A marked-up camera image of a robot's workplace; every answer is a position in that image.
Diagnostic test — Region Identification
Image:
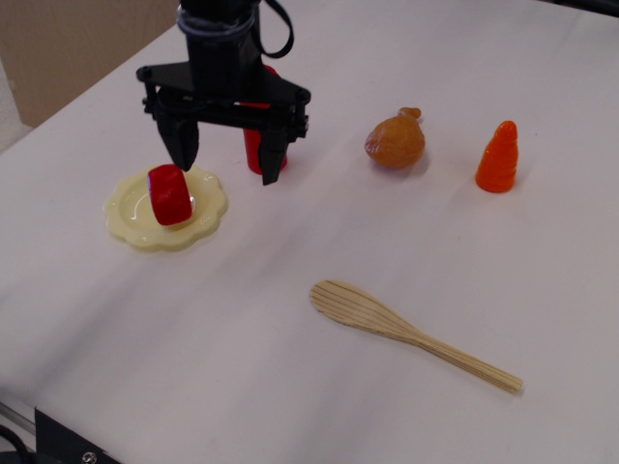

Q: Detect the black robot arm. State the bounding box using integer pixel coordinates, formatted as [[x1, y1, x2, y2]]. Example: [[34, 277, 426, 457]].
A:
[[136, 1, 310, 185]]

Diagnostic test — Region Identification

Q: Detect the black corner bracket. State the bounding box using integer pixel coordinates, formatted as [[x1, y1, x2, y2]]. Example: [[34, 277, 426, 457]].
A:
[[35, 409, 120, 464]]

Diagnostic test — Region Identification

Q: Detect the black cable loop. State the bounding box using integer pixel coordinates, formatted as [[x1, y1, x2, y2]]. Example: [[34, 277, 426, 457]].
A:
[[258, 0, 295, 58]]

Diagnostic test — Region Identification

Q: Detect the orange toy carrot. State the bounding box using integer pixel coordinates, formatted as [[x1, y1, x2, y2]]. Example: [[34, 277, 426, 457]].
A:
[[475, 121, 518, 193]]

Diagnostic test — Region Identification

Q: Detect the brown toy chicken drumstick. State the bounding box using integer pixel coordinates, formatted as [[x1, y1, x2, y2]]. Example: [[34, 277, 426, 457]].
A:
[[364, 107, 426, 169]]

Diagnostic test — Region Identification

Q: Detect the cream scalloped toy plate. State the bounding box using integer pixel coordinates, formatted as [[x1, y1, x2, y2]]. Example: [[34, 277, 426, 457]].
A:
[[103, 164, 227, 251]]

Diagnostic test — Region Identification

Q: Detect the wooden spatula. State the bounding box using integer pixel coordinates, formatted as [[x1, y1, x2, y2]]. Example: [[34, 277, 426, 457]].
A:
[[309, 279, 523, 394]]

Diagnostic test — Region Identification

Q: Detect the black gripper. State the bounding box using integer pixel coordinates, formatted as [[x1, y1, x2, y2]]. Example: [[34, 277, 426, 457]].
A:
[[136, 28, 310, 186]]

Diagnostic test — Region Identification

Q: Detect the black cable at corner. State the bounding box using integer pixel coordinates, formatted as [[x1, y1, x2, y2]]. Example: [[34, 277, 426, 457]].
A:
[[0, 424, 35, 464]]

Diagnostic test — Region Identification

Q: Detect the red ketchup squeeze bottle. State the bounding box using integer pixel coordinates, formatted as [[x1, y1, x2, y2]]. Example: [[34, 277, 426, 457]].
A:
[[240, 65, 288, 175]]

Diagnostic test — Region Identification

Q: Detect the red toy sushi piece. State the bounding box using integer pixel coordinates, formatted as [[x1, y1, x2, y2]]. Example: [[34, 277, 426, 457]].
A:
[[147, 164, 192, 226]]

